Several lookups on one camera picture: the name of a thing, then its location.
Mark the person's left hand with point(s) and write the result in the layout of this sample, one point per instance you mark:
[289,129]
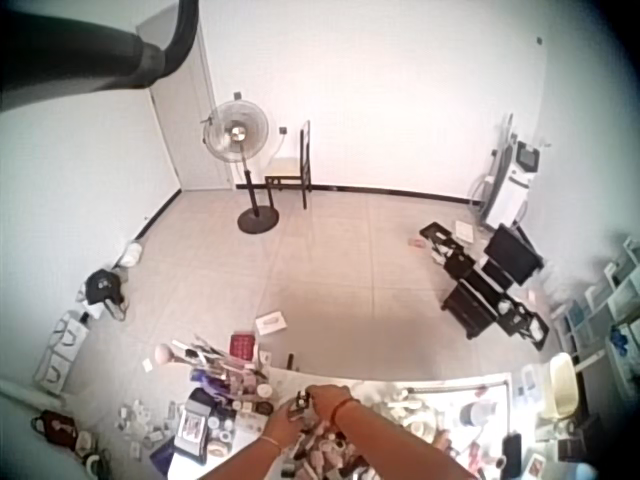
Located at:
[284,422]

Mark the person's right hand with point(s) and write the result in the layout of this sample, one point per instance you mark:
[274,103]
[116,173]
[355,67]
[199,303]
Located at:
[327,400]

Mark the person's left fingers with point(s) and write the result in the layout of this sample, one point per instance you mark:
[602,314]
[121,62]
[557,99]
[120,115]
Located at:
[299,411]

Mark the person's right fingers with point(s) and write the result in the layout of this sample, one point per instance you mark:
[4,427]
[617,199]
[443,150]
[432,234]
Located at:
[315,397]

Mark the small black cosmetic jar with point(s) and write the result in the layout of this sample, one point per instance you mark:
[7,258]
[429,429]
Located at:
[302,400]

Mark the heap of cosmetics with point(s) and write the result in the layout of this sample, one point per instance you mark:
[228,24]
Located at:
[310,450]

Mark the white tissue box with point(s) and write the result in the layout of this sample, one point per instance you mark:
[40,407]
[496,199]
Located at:
[271,323]

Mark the red square box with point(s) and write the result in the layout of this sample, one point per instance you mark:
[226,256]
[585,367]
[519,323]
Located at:
[242,346]

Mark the black palette box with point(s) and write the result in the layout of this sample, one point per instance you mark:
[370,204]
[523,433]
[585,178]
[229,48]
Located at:
[194,422]

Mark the round pink makeup brush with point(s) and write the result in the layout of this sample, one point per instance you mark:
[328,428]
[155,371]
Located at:
[164,354]

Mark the scattered small cosmetic samples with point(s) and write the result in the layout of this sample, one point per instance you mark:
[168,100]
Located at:
[142,425]

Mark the grey tape roll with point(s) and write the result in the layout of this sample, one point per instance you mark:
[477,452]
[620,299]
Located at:
[473,415]

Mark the black phone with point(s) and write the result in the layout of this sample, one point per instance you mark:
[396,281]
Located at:
[511,450]

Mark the open black makeup trolley case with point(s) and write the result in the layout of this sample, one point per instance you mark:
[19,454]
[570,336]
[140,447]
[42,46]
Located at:
[487,285]

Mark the white flat box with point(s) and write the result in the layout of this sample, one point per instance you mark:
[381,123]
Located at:
[463,230]

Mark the white paper roll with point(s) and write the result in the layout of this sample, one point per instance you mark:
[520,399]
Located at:
[131,255]

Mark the black chair with cream seat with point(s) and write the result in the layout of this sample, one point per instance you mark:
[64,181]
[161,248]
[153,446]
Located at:
[287,167]

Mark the black bag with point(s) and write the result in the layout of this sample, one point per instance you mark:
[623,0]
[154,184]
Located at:
[102,287]

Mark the group of white shopping bags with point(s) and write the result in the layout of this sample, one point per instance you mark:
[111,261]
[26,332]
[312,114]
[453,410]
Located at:
[62,350]

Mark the dark red pouch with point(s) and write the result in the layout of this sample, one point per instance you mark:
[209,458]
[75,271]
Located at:
[54,426]

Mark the cream plastic chair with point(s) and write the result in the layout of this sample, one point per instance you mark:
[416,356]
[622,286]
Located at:
[562,387]

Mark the white rolled tube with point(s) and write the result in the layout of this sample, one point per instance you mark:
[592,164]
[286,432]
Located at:
[30,392]

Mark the black standing fan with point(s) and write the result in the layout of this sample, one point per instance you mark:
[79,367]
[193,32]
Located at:
[236,131]

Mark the white beauty machine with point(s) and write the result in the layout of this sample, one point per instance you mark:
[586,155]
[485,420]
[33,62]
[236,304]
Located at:
[510,185]

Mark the white shelf unit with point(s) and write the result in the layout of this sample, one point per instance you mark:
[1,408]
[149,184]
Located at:
[607,310]

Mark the white door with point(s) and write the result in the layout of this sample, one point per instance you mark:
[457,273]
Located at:
[185,100]

